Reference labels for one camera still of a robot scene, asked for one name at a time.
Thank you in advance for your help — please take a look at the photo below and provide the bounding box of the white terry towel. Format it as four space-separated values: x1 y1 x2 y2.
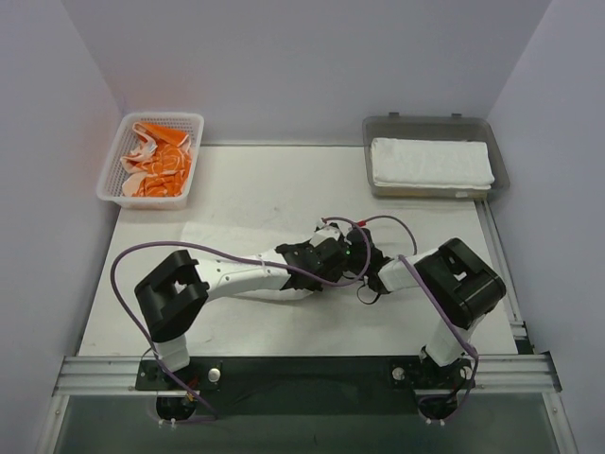
370 137 495 190

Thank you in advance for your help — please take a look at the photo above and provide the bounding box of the white towels pile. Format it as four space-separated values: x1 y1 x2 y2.
180 221 318 304

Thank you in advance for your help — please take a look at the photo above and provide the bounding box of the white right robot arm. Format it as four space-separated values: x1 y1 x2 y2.
347 229 507 367

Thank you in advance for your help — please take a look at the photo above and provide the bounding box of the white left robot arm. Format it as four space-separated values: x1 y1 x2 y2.
134 225 349 373

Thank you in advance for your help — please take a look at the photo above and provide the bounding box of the orange cloth in basket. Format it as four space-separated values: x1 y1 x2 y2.
120 122 192 198

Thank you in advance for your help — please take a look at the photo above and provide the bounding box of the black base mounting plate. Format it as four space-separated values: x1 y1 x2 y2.
134 356 475 421

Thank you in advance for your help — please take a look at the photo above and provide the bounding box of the white plastic mesh basket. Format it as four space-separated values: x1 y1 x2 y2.
96 112 204 210

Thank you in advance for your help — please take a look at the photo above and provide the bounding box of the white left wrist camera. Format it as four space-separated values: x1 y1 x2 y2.
314 218 342 238

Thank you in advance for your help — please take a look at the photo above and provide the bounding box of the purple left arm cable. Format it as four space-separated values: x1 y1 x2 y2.
111 216 372 422

